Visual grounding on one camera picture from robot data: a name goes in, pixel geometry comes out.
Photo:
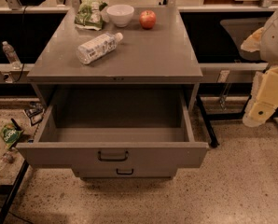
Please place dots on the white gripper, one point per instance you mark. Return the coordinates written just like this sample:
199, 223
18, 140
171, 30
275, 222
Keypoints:
276, 37

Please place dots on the clear plastic water bottle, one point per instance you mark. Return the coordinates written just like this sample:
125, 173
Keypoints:
98, 47

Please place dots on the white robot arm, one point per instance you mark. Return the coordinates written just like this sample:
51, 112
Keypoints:
265, 40

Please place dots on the open grey top drawer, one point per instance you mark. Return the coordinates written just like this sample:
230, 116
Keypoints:
152, 124

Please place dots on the upright water bottle on shelf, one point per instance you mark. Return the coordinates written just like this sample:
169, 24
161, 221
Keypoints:
11, 55

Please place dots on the plastic bottle on floor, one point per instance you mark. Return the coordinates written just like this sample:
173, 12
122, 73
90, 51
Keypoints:
6, 159

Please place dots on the grey chair seat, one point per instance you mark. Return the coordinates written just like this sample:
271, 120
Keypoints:
239, 30

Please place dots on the grey metal cabinet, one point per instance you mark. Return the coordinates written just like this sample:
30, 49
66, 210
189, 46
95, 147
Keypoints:
150, 73

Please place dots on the red apple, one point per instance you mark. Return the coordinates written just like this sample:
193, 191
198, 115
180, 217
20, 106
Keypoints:
147, 19

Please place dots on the white ceramic bowl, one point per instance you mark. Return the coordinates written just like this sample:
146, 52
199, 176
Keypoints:
120, 15

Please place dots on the green chip bag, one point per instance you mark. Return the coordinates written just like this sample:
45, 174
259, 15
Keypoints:
89, 15

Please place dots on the dark snack packet on floor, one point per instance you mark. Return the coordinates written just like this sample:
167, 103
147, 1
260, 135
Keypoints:
34, 113

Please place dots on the green snack bag on floor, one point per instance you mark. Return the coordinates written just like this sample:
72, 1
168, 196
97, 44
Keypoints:
10, 134

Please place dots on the black left table leg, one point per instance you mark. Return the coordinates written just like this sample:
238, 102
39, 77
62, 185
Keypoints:
13, 192

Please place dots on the black table leg frame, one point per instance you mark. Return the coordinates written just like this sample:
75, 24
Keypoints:
208, 118

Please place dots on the black lower drawer handle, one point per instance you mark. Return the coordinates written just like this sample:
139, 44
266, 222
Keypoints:
124, 172

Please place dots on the black drawer handle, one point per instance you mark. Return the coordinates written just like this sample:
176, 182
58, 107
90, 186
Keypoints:
124, 172
113, 157

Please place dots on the black top drawer handle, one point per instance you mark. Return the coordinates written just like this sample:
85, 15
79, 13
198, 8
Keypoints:
113, 157

